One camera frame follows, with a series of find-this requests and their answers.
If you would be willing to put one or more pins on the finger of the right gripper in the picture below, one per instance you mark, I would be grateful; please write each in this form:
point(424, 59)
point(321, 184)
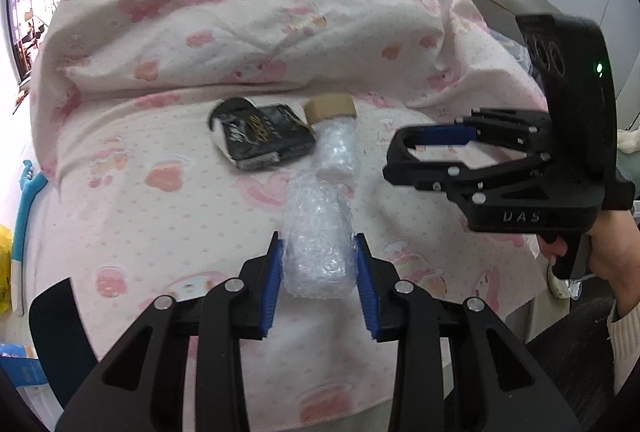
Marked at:
point(522, 130)
point(509, 184)

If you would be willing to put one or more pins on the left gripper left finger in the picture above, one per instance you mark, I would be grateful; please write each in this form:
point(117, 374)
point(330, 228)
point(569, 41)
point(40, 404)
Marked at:
point(140, 384)

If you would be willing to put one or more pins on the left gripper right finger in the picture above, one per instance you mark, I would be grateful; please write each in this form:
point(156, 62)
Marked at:
point(458, 367)

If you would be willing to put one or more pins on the brown tape roll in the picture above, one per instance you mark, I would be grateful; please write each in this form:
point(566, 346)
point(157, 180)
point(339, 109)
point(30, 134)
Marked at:
point(329, 106)

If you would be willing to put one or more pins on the bubble wrap roll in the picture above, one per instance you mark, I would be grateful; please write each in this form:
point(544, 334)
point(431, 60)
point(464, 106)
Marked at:
point(319, 257)

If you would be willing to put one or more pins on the black tissue packet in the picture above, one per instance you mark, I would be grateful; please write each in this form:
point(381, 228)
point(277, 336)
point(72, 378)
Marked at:
point(258, 137)

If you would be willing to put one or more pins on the cream sweater right forearm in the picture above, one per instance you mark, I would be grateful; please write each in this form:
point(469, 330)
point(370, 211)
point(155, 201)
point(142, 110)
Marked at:
point(624, 332)

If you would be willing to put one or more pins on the dark green trash bin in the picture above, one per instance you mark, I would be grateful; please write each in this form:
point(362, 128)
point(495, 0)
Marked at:
point(60, 340)

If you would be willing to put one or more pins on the person's right hand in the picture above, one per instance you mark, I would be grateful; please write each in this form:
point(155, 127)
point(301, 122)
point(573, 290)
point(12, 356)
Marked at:
point(615, 257)

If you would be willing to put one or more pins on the blue snack bag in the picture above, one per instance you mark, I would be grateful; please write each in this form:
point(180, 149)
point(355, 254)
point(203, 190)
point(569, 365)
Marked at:
point(21, 365)

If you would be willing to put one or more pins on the yellow plastic bag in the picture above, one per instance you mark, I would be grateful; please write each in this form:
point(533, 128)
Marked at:
point(5, 269)

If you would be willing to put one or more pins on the blue plush toy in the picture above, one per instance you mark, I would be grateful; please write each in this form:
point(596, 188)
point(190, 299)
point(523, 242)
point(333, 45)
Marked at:
point(31, 184)

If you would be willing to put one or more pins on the pink cartoon print quilt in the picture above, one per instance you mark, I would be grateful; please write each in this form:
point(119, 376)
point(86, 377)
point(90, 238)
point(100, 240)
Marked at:
point(172, 134)

